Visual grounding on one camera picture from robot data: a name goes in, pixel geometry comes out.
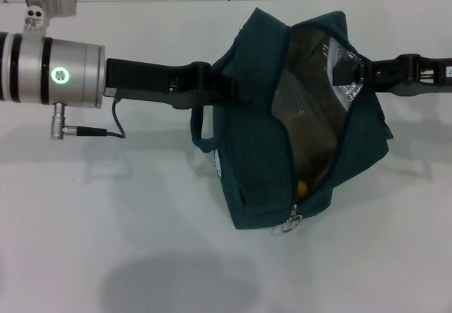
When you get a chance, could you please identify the dark teal insulated lunch bag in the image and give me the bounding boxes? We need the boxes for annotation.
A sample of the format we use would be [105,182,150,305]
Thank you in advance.
[190,7,393,236]

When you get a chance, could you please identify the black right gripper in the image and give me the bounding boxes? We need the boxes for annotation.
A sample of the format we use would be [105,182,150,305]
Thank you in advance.
[333,54,452,98]

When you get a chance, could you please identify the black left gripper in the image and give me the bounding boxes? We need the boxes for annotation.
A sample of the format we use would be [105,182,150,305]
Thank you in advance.
[104,58,255,111]

